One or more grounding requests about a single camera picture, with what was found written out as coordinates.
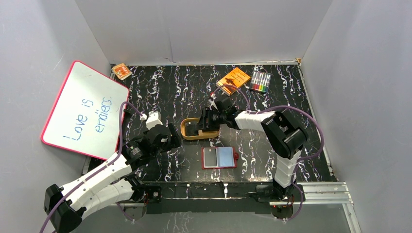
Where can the red card holder wallet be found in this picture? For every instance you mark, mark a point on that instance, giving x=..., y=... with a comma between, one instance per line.
x=227, y=157

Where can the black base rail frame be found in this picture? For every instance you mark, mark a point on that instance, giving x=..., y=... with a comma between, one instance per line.
x=220, y=197

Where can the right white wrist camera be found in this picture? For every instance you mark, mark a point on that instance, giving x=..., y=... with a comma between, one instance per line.
x=211, y=100

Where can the pink framed whiteboard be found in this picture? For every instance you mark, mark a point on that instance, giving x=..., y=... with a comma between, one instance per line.
x=85, y=116

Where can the pack of coloured markers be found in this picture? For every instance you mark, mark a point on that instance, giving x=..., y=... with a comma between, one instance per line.
x=260, y=81

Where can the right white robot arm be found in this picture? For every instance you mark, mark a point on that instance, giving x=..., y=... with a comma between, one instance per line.
x=285, y=135

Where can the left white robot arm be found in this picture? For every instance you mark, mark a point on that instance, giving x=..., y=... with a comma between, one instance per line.
x=112, y=181

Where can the stack of black credit cards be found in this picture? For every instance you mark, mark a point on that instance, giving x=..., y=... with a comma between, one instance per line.
x=191, y=128

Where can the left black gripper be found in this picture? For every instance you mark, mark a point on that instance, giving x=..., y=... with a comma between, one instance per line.
x=172, y=139

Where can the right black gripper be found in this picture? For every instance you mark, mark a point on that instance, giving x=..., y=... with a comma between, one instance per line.
x=210, y=125

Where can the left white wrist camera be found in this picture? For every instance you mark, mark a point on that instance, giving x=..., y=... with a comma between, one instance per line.
x=152, y=119

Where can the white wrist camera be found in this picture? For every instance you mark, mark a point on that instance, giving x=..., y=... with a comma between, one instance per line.
x=152, y=119
x=211, y=100

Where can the orange oval tray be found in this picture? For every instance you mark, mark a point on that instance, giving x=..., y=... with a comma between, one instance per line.
x=202, y=135

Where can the orange book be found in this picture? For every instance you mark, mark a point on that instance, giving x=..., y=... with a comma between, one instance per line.
x=236, y=78

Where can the small orange card box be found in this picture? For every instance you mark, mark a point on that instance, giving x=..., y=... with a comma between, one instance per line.
x=121, y=71

